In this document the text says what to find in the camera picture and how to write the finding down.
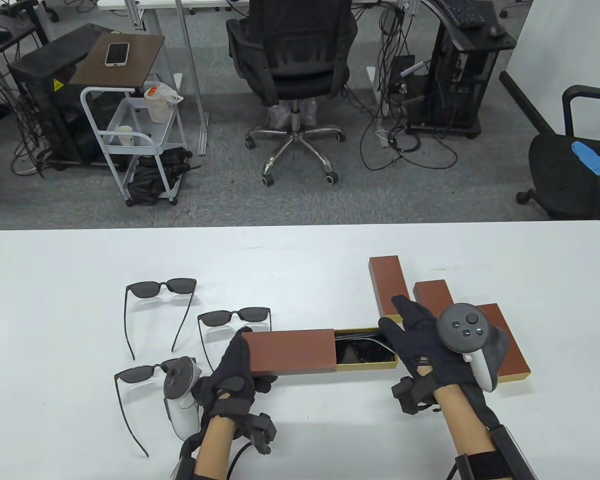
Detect silver aluminium post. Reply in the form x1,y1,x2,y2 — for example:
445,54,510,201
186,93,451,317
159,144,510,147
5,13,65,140
174,0,211,157

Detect brown side table top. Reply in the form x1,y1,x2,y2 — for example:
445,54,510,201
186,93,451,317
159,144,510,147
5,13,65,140
69,34,166,91

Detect grey tracking controller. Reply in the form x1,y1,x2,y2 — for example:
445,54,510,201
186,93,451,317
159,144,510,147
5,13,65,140
436,303,511,393
163,356,204,442

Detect person's left forearm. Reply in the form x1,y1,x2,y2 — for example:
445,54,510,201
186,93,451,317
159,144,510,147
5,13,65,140
195,417,238,480

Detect black computer tower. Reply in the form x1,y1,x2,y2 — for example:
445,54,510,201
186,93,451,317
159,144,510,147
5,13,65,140
427,30,498,128

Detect black equipment cabinet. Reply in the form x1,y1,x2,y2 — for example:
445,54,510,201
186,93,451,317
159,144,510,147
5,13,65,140
7,23,118,168

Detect black mesh office chair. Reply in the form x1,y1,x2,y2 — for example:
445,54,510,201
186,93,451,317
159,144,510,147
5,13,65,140
226,0,358,188

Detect white plastic bag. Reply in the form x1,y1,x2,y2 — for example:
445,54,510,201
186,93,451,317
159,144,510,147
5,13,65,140
143,81,184,124

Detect person's right hand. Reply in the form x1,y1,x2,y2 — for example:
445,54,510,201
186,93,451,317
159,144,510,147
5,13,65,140
377,295,482,394

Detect tangle of black cables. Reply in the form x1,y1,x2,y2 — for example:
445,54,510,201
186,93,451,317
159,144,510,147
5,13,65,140
360,85,458,171

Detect black sunglasses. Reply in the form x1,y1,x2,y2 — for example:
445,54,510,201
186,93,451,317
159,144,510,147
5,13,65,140
197,306,273,373
124,278,198,361
114,357,200,458
334,336,397,365

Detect white smartphone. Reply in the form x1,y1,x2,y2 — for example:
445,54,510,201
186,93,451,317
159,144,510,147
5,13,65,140
104,42,130,68

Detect black bag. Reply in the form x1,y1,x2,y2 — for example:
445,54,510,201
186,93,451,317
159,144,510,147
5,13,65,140
126,147,201,205

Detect person's left hand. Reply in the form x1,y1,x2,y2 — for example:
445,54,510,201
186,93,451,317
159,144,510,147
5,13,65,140
196,327,278,421

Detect black keyboard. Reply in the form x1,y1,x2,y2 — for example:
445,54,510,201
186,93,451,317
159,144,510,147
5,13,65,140
437,0,487,28

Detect brown sliding storage box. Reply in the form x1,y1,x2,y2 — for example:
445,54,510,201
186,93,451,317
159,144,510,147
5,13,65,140
475,303,532,385
368,255,415,323
241,327,400,377
413,279,455,321

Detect person's right forearm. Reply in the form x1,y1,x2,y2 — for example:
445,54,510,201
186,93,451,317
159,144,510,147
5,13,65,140
432,384,498,480

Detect black desk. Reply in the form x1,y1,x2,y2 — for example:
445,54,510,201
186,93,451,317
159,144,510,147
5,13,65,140
0,10,43,58

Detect black wrist battery pack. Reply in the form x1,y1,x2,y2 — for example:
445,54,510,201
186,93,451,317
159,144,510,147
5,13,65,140
170,440,201,480
490,425,538,480

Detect white utility cart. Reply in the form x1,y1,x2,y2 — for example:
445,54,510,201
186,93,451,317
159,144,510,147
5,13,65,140
80,80,188,207

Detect white partition board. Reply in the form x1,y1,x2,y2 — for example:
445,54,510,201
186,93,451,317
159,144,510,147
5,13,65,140
499,0,600,146

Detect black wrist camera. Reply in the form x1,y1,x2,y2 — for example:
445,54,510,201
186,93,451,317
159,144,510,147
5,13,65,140
391,376,438,416
240,412,278,456

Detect black armchair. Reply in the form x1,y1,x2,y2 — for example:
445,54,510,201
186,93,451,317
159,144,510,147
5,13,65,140
516,85,600,226

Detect black computer cart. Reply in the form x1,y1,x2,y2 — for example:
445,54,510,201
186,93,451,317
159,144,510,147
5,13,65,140
409,0,517,140

